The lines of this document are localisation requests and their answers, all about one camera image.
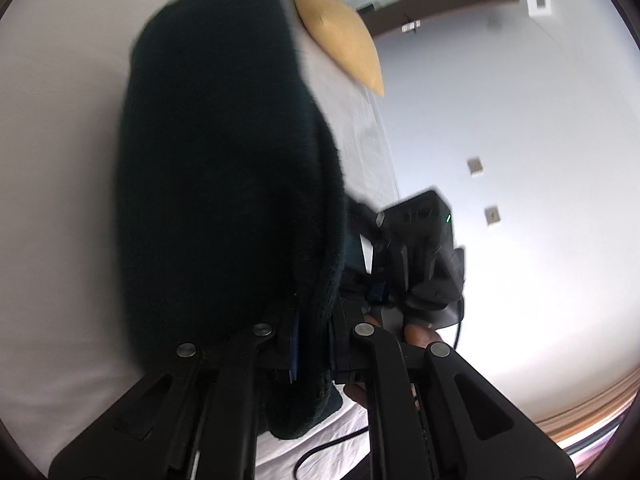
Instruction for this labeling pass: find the right hand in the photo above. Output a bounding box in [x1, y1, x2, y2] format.
[344, 314, 444, 406]

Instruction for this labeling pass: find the beige wall switch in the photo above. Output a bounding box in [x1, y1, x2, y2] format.
[466, 157, 484, 177]

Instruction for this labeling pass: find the beige wall socket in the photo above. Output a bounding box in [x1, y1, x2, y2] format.
[485, 205, 501, 226]

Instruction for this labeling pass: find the white bed sheet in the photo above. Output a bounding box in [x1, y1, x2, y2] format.
[0, 0, 402, 480]

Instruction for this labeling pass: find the black cable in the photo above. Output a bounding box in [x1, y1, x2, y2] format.
[293, 299, 464, 480]

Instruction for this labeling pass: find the brown curtain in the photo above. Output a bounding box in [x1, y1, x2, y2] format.
[536, 368, 640, 448]

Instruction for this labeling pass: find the dark green knit sweater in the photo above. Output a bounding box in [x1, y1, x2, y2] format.
[115, 0, 346, 440]

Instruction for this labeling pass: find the yellow pillow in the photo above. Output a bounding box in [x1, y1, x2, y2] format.
[293, 0, 385, 96]

